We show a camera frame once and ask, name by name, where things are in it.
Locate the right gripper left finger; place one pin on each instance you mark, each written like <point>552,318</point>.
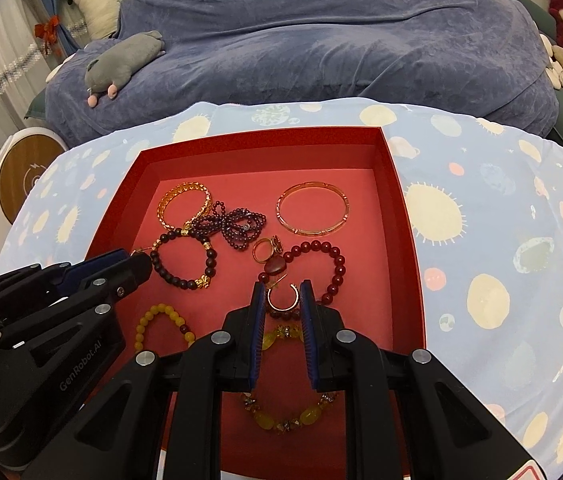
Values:
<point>161,415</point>

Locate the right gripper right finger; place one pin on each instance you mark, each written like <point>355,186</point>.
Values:
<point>406,415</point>

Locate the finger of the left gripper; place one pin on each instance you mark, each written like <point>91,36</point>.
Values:
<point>29,289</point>
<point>105,279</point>

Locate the red jewelry tray box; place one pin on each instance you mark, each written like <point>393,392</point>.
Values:
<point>367,270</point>

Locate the blue patterned table cloth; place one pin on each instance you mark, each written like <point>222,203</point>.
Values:
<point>488,206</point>

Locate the white curtain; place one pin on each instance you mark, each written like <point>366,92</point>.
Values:
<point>25,63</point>

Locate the grey plush mouse toy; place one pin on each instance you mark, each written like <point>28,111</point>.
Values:
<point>111,71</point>

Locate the gold bangle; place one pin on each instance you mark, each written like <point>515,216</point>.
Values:
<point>313,208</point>

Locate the blue curtain with red bow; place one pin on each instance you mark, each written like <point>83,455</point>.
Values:
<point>51,5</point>

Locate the dark blue bed cover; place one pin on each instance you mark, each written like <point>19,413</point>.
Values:
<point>482,58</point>

